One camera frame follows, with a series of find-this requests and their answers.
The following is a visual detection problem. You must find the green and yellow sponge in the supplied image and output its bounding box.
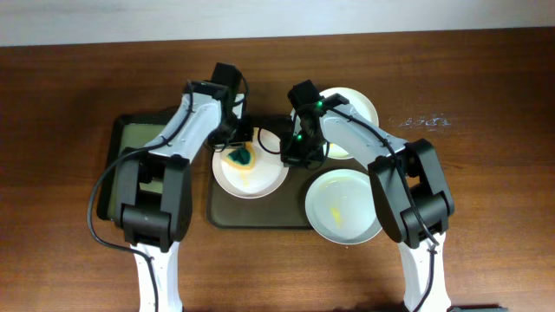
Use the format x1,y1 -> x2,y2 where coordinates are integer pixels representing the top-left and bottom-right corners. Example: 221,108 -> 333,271
224,143 -> 256,170

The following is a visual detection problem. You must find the white plate yellow stain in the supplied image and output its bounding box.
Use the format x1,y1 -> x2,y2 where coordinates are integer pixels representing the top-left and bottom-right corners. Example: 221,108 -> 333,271
292,88 -> 380,165
304,169 -> 382,245

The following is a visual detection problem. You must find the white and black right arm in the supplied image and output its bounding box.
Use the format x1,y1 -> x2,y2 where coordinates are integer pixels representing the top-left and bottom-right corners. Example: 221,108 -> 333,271
281,90 -> 454,311

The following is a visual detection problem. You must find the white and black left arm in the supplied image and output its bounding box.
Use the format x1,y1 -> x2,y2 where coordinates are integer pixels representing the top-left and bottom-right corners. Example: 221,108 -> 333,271
115,79 -> 246,311

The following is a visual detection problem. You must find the large dark serving tray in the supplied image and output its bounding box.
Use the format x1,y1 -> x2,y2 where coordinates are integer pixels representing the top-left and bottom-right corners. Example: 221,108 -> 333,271
206,153 -> 367,230

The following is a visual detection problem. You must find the small black tray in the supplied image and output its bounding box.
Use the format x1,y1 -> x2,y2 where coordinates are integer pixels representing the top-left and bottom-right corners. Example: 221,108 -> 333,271
88,107 -> 189,227

